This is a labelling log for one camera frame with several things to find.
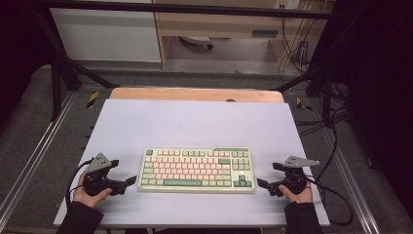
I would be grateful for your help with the black metal frame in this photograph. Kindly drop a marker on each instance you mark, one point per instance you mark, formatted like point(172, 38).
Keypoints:
point(61, 68)

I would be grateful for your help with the aluminium rail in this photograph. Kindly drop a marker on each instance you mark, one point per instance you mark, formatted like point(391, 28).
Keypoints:
point(350, 182)
point(35, 152)

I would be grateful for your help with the cream pink green keyboard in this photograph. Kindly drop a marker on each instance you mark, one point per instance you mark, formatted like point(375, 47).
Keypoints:
point(196, 170)

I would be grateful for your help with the wooden table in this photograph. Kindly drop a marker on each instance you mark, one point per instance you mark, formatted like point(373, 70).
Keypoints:
point(195, 95)

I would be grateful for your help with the white cabinet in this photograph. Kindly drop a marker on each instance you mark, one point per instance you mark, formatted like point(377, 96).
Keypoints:
point(107, 34)

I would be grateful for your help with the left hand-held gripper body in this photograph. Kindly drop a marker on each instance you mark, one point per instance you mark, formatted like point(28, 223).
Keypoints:
point(97, 180)

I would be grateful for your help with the white board sheet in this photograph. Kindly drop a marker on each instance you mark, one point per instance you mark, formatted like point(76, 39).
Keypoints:
point(195, 126)

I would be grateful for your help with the grey chair base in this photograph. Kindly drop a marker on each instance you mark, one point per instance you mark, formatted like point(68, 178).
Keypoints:
point(197, 41)

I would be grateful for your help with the yellow black striped tape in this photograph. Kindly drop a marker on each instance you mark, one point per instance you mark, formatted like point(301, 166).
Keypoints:
point(302, 104)
point(92, 99)

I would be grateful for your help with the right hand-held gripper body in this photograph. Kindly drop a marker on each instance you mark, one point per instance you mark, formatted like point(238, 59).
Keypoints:
point(293, 177)

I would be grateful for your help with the person's right hand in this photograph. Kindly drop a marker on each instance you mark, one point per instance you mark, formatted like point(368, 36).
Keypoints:
point(300, 196)

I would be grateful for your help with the person's left hand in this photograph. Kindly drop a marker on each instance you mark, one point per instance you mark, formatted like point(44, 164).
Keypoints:
point(89, 196)

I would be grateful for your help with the light wooden desk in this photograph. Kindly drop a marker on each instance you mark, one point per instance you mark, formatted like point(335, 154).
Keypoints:
point(224, 29)

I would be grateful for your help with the white wall socket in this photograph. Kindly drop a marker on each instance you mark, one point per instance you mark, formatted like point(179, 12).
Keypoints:
point(286, 4)

